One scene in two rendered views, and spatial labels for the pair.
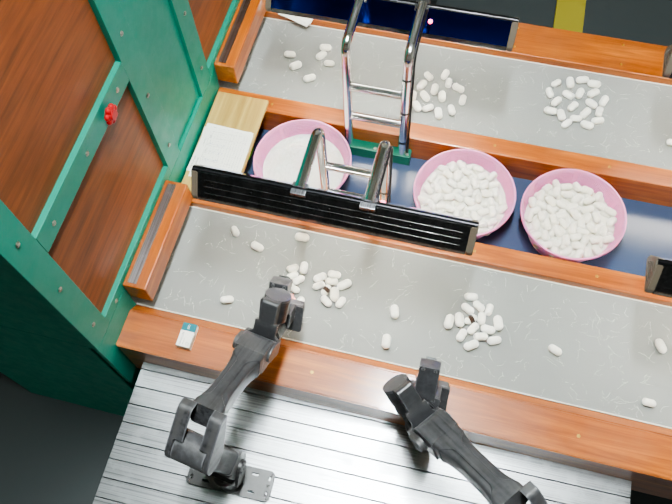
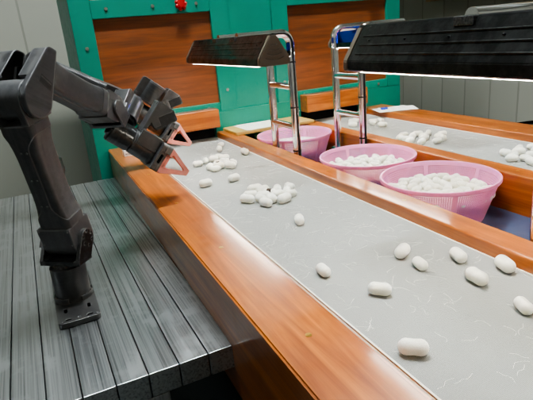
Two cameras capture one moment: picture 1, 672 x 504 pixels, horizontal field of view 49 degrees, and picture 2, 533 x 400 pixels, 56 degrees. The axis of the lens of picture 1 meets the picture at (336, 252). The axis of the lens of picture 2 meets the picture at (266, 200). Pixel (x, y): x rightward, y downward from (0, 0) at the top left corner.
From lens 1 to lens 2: 1.77 m
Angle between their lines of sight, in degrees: 56
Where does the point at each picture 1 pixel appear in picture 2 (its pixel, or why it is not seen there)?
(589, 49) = not seen: outside the picture
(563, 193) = (452, 178)
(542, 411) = (224, 228)
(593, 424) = (244, 248)
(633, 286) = (431, 213)
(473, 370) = (227, 209)
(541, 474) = (175, 296)
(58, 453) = not seen: hidden behind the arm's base
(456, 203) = not seen: hidden behind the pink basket
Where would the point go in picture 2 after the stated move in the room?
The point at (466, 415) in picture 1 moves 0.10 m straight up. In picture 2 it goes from (176, 210) to (170, 166)
